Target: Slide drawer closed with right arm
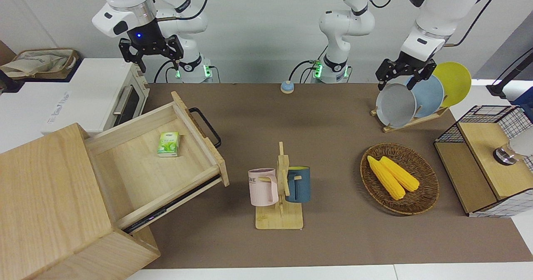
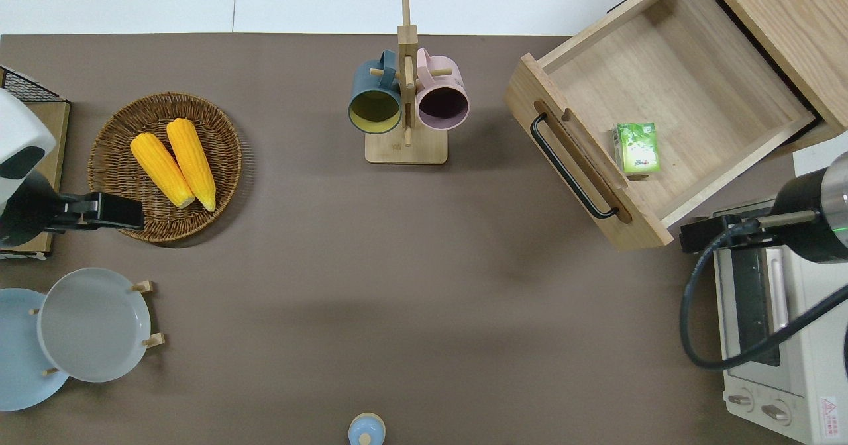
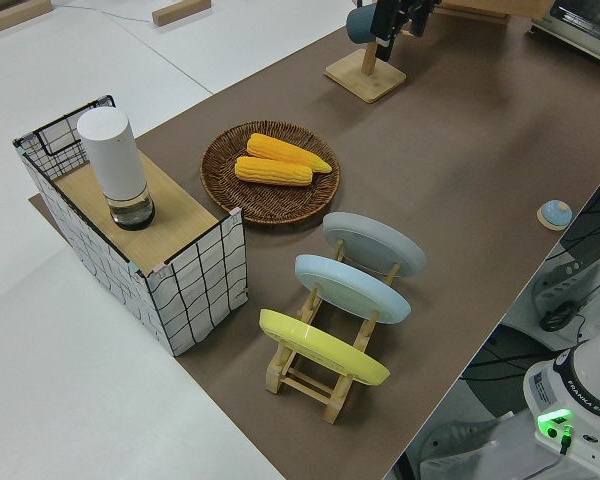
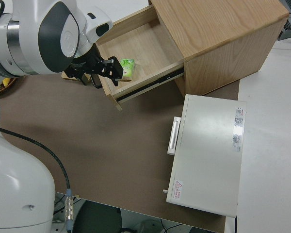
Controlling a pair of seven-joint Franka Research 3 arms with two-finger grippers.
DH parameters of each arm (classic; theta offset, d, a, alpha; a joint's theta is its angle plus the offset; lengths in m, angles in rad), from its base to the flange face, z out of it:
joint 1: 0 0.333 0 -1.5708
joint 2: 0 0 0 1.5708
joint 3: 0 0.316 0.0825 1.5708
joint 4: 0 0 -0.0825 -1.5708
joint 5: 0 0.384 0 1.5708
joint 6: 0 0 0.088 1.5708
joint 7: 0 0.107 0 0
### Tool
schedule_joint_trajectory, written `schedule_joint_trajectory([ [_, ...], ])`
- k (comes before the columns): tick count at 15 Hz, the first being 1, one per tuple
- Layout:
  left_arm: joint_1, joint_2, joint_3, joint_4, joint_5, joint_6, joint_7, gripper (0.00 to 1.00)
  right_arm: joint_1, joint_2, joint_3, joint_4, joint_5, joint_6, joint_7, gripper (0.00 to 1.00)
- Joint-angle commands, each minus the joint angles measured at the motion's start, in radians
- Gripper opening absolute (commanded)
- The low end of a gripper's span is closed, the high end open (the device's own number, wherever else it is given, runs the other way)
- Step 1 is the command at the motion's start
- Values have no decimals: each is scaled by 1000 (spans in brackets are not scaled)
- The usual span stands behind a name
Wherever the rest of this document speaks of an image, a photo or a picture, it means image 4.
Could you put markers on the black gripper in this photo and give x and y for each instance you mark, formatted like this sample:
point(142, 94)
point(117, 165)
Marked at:
point(86, 65)

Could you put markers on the light wooden drawer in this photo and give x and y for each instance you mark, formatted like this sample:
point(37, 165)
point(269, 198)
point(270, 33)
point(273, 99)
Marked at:
point(140, 48)

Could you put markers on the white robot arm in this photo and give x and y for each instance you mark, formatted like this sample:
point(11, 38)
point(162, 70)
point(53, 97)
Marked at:
point(14, 182)

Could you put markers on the green tissue pack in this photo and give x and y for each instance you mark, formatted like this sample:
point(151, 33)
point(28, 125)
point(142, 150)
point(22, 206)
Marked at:
point(128, 69)

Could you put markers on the brown table mat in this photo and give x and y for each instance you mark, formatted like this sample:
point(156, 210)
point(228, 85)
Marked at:
point(99, 145)

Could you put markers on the wicker basket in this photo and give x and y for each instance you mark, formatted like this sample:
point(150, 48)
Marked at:
point(7, 88)

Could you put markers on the yellow corn cob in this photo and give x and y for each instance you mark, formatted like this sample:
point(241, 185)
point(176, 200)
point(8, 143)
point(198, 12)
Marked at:
point(6, 82)

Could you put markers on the wooden cabinet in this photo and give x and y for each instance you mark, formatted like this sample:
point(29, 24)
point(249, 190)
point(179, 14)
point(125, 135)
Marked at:
point(223, 36)

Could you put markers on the white toaster oven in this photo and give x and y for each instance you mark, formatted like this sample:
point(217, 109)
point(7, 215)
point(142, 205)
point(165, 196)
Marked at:
point(208, 150)

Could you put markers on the dark round pedestal plate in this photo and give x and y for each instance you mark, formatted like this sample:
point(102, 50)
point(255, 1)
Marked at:
point(97, 218)

